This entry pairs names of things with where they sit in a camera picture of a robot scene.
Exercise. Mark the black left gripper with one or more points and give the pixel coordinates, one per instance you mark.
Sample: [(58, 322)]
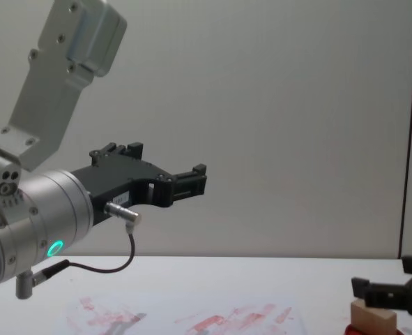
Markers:
[(122, 178)]

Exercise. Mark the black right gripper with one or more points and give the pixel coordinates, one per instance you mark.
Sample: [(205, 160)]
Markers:
[(397, 296)]

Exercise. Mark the pale wooden block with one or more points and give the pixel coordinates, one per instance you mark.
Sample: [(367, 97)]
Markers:
[(371, 319)]

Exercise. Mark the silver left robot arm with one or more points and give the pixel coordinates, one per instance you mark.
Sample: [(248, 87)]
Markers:
[(49, 206)]

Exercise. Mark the red round object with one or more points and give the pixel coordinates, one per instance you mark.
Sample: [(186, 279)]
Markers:
[(349, 329)]

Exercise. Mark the white table cover red smears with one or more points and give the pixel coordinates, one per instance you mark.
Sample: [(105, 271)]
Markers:
[(226, 286)]

